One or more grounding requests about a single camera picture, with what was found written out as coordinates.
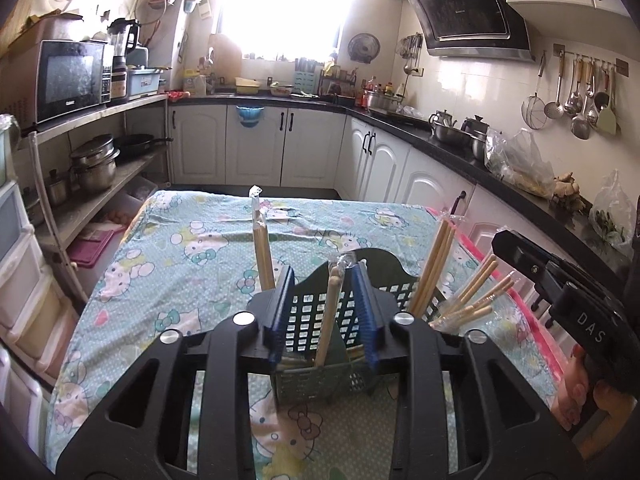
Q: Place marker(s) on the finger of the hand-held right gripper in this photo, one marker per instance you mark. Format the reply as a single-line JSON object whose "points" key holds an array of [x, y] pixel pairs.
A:
{"points": [[522, 255]]}

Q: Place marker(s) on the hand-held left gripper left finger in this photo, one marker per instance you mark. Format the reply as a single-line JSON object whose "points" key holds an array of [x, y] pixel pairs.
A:
{"points": [[280, 320]]}

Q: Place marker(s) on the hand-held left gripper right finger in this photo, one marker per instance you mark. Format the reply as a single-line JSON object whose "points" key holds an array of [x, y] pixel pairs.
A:
{"points": [[362, 320]]}

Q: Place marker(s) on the green plastic utensil basket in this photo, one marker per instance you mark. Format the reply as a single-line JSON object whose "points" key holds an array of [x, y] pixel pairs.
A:
{"points": [[382, 262]]}

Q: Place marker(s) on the row of hanging kitchen utensils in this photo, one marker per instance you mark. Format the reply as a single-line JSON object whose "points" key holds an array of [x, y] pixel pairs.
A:
{"points": [[580, 125]]}

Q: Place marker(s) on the small utensils beside hood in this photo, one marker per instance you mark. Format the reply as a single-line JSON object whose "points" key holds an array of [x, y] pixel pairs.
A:
{"points": [[412, 52]]}

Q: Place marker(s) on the person's right hand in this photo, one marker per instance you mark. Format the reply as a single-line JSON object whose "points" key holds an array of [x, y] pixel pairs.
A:
{"points": [[575, 392]]}

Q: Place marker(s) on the chopsticks in basket right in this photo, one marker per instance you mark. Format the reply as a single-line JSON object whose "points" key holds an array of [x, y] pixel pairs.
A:
{"points": [[525, 312]]}

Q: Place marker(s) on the ginger roots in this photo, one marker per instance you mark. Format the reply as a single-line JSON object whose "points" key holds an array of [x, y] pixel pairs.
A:
{"points": [[565, 190]]}

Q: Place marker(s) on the clear plastic food bag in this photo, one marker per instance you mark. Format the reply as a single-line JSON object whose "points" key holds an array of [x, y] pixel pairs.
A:
{"points": [[520, 165]]}

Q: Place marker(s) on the plastic bag of greens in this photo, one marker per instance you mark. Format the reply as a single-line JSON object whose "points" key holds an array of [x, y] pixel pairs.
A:
{"points": [[610, 215]]}

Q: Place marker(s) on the cartoon printed blanket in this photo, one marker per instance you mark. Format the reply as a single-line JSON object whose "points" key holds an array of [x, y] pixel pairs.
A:
{"points": [[175, 270]]}

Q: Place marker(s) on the pink plastic board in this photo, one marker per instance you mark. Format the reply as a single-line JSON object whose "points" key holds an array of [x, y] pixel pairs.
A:
{"points": [[92, 246]]}

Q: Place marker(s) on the blue hanging basin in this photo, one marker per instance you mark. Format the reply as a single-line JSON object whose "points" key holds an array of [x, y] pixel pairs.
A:
{"points": [[250, 117]]}

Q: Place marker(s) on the steel cooking pot with lid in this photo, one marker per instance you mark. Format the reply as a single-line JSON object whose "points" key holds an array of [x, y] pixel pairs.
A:
{"points": [[382, 101]]}

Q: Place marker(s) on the black frying pan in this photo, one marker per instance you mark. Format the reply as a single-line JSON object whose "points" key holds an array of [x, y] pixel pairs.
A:
{"points": [[140, 145]]}

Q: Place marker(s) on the metal kitchen shelf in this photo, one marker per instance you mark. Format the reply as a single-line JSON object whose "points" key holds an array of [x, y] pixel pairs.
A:
{"points": [[100, 185]]}

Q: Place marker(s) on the yellow food container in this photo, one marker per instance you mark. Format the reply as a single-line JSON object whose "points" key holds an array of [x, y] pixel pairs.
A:
{"points": [[247, 86]]}

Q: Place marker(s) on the metal dish rack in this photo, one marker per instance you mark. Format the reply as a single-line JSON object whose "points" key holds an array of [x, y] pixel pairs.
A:
{"points": [[336, 85]]}

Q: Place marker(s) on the teal knife holder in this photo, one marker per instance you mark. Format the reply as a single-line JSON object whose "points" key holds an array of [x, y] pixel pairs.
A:
{"points": [[305, 77]]}

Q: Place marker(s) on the stacked steel pots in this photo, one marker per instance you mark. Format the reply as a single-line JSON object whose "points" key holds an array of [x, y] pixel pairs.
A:
{"points": [[95, 160]]}

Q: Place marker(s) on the red cloth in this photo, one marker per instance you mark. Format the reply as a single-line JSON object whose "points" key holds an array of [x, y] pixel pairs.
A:
{"points": [[177, 95]]}

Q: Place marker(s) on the black glass range hood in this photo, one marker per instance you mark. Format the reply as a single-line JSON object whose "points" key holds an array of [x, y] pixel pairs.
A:
{"points": [[465, 10]]}

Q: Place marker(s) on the pastel plastic drawer cabinet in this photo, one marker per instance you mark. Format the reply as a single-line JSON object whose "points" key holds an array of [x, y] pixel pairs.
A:
{"points": [[20, 405], [30, 280]]}

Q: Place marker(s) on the small steel pot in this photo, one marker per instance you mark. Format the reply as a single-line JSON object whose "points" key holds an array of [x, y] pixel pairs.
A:
{"points": [[57, 187]]}

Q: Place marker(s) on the blue plastic storage box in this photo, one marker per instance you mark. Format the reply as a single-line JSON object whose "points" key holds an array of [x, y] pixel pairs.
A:
{"points": [[144, 84]]}

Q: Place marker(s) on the kitchen window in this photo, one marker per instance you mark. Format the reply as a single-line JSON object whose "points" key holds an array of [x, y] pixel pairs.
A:
{"points": [[285, 10]]}

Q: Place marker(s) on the black microwave oven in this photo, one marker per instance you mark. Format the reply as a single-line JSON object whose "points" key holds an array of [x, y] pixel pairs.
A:
{"points": [[70, 77]]}

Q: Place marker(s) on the black blender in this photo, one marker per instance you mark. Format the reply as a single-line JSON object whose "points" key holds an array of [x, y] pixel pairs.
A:
{"points": [[122, 40]]}

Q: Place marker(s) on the brown cardboard box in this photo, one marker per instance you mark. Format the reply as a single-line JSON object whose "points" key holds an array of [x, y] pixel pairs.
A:
{"points": [[45, 30]]}

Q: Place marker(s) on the wall hook rail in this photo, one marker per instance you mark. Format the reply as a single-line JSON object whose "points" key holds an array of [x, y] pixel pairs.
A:
{"points": [[560, 50]]}

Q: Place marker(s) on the small round wall fan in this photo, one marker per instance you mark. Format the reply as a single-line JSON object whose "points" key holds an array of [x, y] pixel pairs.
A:
{"points": [[364, 48]]}

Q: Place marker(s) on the wall mounted holder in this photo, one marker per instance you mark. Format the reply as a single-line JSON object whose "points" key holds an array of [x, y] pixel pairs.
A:
{"points": [[196, 2]]}

